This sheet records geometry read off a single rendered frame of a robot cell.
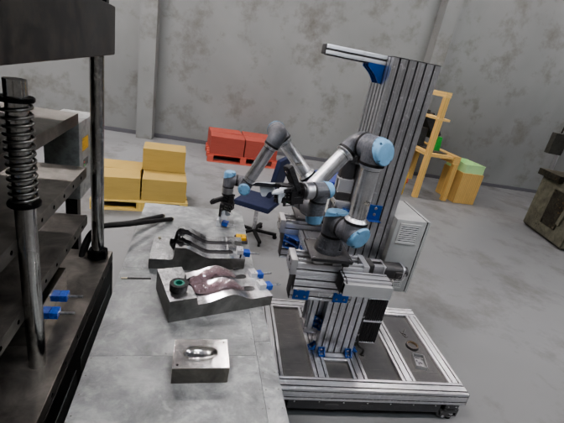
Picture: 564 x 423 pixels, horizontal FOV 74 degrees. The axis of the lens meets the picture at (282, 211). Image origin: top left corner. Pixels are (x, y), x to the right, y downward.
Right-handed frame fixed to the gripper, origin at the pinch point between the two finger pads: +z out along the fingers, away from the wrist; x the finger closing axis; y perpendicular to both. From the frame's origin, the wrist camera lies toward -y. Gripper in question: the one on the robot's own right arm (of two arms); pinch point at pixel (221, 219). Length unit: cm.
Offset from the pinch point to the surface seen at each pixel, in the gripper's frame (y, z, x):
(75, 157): -59, -45, -65
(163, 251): -12, -1, -59
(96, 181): -43, -37, -71
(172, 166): -127, 38, 199
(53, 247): -39, -19, -106
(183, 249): 0, -8, -63
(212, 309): 28, 1, -92
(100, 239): -42, -5, -70
